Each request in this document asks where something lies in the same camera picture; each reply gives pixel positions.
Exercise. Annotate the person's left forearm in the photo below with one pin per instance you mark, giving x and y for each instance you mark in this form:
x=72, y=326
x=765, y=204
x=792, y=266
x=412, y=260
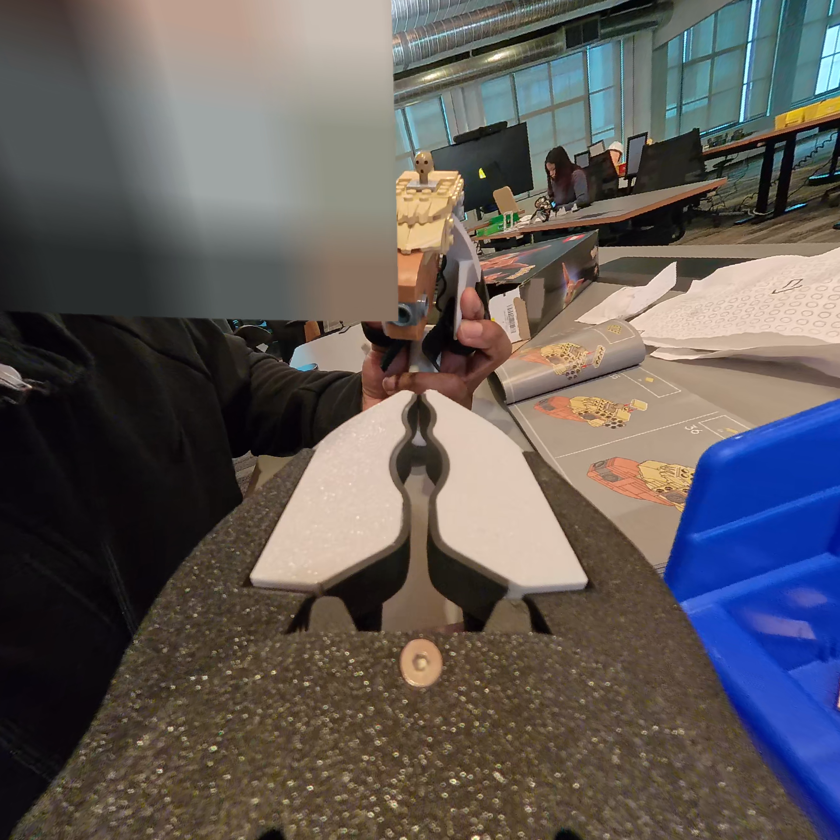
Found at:
x=289, y=400

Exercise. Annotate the black monitor screen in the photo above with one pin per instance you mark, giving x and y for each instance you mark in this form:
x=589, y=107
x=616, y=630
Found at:
x=486, y=164

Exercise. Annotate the tan brick model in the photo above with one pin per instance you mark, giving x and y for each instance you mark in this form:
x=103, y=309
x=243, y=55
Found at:
x=423, y=223

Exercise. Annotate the flattened white paper bags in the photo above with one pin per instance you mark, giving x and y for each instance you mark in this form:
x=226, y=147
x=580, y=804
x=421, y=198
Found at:
x=624, y=299

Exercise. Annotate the person's black jacket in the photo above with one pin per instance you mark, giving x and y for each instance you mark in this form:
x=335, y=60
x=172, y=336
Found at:
x=105, y=525

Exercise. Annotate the blue plastic bin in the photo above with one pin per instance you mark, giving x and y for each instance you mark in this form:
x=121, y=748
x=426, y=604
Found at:
x=775, y=591

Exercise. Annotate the white dotted paper sheet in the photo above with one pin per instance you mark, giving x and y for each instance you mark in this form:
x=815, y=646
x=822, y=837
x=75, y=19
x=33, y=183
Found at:
x=748, y=315

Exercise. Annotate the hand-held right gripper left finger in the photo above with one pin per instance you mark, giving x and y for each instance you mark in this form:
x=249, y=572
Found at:
x=335, y=519

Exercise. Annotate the grey instruction booklet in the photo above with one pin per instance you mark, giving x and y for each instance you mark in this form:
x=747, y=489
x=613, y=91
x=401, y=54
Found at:
x=617, y=420

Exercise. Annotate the dark printed kit box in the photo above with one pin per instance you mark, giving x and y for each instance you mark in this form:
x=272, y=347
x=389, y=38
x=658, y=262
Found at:
x=551, y=269

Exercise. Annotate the wooden rim table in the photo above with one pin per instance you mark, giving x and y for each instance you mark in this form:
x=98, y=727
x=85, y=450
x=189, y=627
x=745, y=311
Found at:
x=775, y=131

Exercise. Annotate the silver ceiling duct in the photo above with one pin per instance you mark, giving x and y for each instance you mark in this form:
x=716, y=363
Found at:
x=525, y=26

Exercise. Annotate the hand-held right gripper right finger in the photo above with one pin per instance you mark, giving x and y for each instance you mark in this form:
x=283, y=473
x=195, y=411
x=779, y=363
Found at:
x=512, y=519

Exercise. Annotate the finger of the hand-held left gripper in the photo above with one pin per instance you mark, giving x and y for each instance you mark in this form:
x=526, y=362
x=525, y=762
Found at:
x=470, y=276

